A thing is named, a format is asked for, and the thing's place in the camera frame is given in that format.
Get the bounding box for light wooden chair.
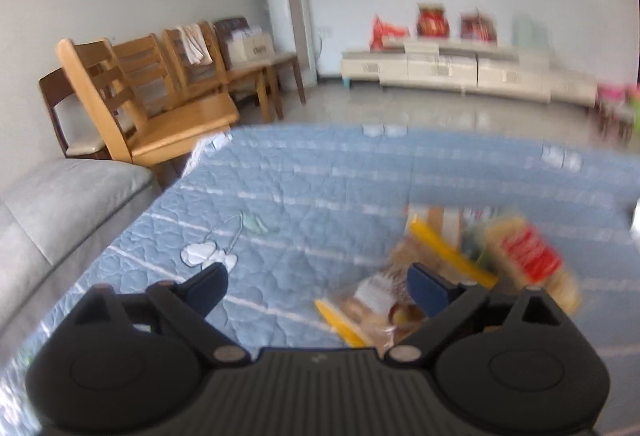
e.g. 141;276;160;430
112;33;227;118
56;38;240;168
162;20;284;123

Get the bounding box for red gold jar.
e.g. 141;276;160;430
416;3;450;38

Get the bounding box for cream tv cabinet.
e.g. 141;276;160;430
341;37;598;108

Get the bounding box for grey sofa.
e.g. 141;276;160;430
0;157;156;336

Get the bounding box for pink basin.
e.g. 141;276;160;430
597;84;628;106

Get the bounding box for red pavilion gift box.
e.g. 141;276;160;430
460;10;497;44

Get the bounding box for yellow edged biscuit packet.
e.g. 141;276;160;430
314;208;498;354

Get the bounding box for wall socket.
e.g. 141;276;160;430
318;26;333;38

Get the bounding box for cloth on chair back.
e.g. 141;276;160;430
178;23;213;66

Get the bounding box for blue quilted table cover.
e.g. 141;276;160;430
1;125;639;435

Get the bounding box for dark wooden chair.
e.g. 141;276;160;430
39;68;111;160

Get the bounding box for green bucket pink lid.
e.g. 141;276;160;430
627;84;640;134

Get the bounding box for red plastic bag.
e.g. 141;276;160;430
369;14;410;52

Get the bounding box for light wooden chair front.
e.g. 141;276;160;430
56;38;240;168

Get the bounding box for white gift bag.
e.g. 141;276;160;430
226;28;274;64

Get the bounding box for red label sachima packet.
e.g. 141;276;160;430
478;214;582;315

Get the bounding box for small wooden stool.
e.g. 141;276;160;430
597;100;636;146

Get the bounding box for dark chair with cushion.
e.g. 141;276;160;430
213;17;307;104

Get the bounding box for mint green appliance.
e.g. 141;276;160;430
511;14;550;49

